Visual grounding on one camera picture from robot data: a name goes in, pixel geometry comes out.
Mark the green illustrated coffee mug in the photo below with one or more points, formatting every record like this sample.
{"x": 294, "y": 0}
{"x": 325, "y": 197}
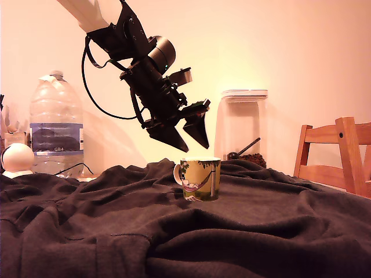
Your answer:
{"x": 203, "y": 179}

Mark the dark coffee beans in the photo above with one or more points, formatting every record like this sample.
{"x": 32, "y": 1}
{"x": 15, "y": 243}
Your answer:
{"x": 255, "y": 159}

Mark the clear storage jar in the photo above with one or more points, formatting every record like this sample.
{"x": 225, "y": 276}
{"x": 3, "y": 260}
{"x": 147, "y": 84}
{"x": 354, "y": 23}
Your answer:
{"x": 240, "y": 121}

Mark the black scoop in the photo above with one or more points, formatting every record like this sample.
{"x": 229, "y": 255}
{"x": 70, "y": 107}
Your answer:
{"x": 245, "y": 149}

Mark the dark grey cloth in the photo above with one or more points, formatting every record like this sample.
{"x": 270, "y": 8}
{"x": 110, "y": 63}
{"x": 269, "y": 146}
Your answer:
{"x": 185, "y": 237}

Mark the large clear water bottle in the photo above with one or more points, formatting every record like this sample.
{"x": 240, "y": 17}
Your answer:
{"x": 56, "y": 116}

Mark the wooden chair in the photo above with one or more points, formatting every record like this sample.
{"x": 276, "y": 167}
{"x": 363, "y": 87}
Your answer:
{"x": 347, "y": 144}

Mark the small white labelled box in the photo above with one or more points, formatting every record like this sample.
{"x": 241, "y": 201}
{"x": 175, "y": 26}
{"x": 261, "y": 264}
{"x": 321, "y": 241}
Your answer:
{"x": 16, "y": 140}

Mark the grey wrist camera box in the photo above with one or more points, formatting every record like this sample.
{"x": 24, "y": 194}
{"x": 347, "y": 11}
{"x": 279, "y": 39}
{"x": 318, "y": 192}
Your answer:
{"x": 182, "y": 76}

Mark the small white round camera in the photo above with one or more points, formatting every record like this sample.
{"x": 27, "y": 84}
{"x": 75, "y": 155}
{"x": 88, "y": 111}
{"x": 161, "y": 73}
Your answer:
{"x": 18, "y": 157}

